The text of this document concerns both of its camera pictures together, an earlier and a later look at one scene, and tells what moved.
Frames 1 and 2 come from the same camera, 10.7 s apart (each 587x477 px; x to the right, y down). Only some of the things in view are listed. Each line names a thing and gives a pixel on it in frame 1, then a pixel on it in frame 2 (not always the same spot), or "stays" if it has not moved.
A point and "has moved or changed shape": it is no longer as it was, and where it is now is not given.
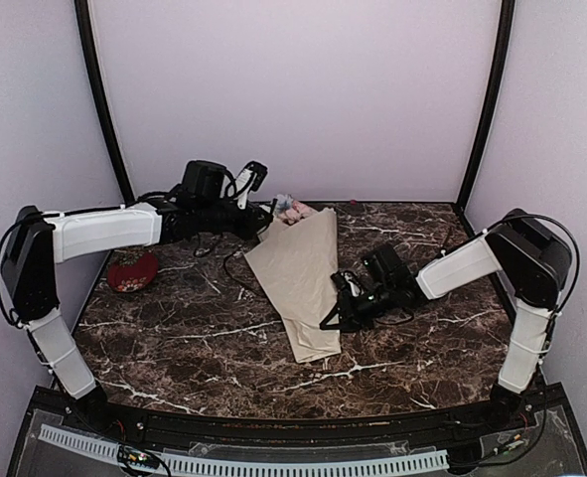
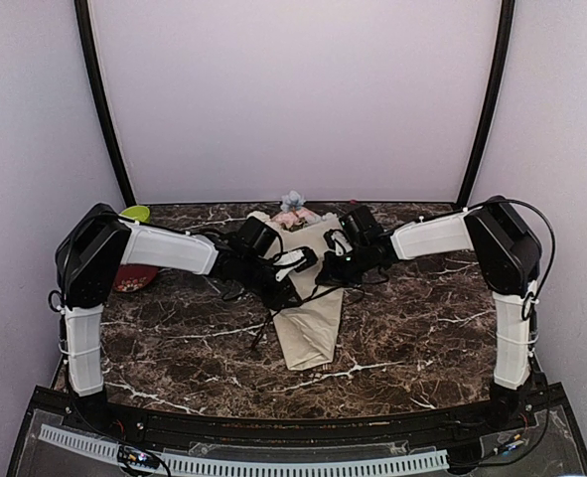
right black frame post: x=494 y=91 stays
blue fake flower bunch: x=283 y=202 has moved or changed shape
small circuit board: x=137 y=457 stays
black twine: x=238 y=267 has moved or changed shape
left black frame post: x=82 y=15 stays
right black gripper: x=351 y=321 -> x=331 y=274
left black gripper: x=253 y=225 -> x=276 y=300
